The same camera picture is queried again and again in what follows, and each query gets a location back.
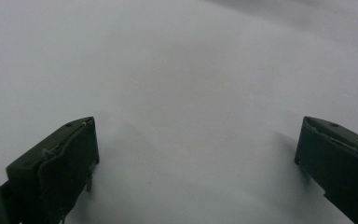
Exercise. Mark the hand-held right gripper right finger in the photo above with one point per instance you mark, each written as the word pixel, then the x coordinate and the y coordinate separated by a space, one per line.
pixel 338 161

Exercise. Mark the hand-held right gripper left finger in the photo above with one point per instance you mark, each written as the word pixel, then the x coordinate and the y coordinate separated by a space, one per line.
pixel 59 161

